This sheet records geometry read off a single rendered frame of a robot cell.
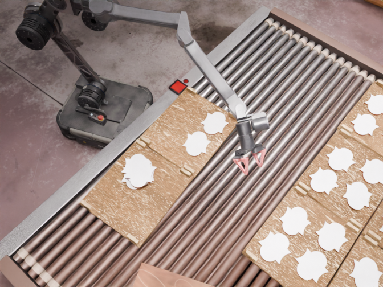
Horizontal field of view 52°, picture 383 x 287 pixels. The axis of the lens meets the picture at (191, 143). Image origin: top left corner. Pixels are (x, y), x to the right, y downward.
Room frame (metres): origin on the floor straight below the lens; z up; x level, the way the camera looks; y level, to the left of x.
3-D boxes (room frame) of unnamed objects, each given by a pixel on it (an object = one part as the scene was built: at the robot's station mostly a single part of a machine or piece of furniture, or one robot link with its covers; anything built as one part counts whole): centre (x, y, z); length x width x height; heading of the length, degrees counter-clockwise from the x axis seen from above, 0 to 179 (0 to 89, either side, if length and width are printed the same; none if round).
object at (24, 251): (1.15, 0.13, 0.90); 1.95 x 0.05 x 0.05; 142
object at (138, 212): (0.71, 0.24, 0.93); 0.41 x 0.35 x 0.02; 147
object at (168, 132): (1.06, 0.01, 0.93); 0.41 x 0.35 x 0.02; 146
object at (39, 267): (1.09, 0.05, 0.90); 1.95 x 0.05 x 0.05; 142
